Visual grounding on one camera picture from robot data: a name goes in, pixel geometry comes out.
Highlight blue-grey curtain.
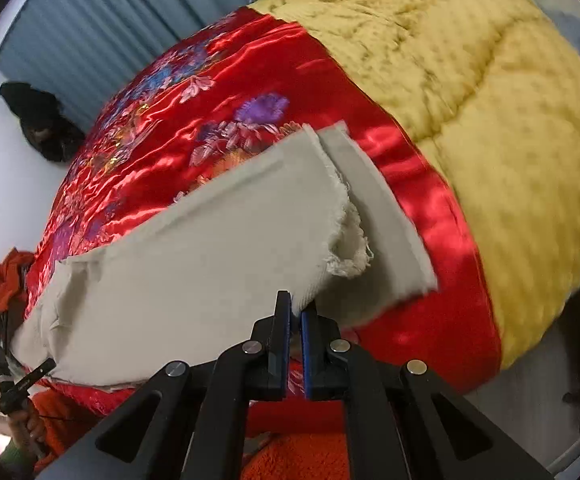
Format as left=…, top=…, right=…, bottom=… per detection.
left=0, top=0, right=246, bottom=130

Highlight orange clothes pile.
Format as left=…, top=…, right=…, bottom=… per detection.
left=0, top=248, right=35, bottom=314

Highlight black hanging coat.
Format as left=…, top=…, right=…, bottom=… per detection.
left=0, top=81, right=86, bottom=164

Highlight left hand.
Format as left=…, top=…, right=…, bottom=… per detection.
left=8, top=400, right=47, bottom=460

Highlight orange fleece trousers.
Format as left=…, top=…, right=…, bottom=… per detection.
left=32, top=388, right=349, bottom=479

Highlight red floral satin quilt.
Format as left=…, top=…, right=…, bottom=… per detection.
left=22, top=5, right=503, bottom=418

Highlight beige pants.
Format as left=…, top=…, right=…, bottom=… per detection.
left=11, top=123, right=438, bottom=388

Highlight yellow dotted blanket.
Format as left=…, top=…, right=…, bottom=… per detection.
left=254, top=0, right=580, bottom=365

